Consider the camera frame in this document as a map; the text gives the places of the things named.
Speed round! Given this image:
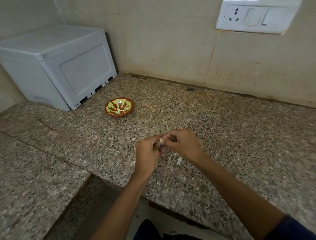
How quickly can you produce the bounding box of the person's right hand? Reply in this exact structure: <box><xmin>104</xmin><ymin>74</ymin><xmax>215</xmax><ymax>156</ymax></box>
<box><xmin>162</xmin><ymin>129</ymin><xmax>206</xmax><ymax>164</ymax></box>

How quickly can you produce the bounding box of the person's right forearm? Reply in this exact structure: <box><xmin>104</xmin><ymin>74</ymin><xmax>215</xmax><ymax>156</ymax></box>
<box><xmin>194</xmin><ymin>152</ymin><xmax>287</xmax><ymax>240</ymax></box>

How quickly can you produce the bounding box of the person's left hand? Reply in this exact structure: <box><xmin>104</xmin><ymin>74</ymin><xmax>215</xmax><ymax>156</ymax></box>
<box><xmin>134</xmin><ymin>135</ymin><xmax>165</xmax><ymax>176</ymax></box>

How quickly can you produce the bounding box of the brown bowl with yellow pattern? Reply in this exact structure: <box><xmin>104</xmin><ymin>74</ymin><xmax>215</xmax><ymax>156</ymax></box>
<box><xmin>104</xmin><ymin>97</ymin><xmax>135</xmax><ymax>118</ymax></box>

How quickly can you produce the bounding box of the white wall switch socket plate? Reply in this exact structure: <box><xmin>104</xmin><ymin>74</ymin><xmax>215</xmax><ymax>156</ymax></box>
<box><xmin>216</xmin><ymin>0</ymin><xmax>303</xmax><ymax>34</ymax></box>

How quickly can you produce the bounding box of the grey plastic appliance box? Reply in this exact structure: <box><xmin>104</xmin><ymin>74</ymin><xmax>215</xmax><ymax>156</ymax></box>
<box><xmin>0</xmin><ymin>24</ymin><xmax>118</xmax><ymax>112</ymax></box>

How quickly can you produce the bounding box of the person's left forearm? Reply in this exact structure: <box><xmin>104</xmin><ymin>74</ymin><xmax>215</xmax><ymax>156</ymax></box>
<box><xmin>90</xmin><ymin>171</ymin><xmax>155</xmax><ymax>240</ymax></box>

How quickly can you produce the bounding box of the person's dark blue clothing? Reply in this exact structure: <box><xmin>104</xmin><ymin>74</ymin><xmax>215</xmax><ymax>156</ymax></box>
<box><xmin>133</xmin><ymin>215</ymin><xmax>316</xmax><ymax>240</ymax></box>

